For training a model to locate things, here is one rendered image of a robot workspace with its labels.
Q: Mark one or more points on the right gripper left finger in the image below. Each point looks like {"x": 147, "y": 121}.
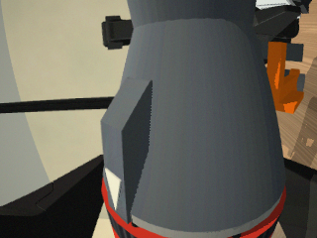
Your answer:
{"x": 68, "y": 207}

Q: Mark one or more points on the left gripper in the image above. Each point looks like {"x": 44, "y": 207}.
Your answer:
{"x": 269, "y": 22}

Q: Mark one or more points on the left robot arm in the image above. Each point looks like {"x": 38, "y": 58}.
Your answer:
{"x": 116, "y": 31}

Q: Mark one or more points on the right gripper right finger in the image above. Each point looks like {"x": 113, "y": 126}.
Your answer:
{"x": 298, "y": 218}

